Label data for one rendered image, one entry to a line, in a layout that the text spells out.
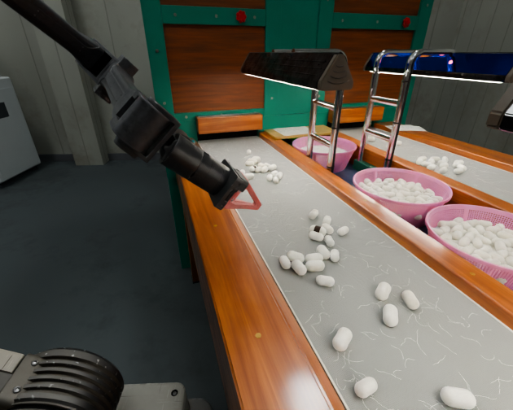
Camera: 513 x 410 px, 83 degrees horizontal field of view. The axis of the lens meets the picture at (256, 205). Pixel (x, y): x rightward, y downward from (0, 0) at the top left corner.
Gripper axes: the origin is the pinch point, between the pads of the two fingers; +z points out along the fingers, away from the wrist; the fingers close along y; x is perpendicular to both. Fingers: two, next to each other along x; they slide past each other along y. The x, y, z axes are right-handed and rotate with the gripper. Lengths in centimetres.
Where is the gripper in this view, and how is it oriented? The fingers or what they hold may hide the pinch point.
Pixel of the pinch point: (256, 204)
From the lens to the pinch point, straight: 56.3
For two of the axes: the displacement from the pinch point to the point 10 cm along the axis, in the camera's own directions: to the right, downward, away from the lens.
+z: 7.2, 4.7, 5.2
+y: -3.1, -4.4, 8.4
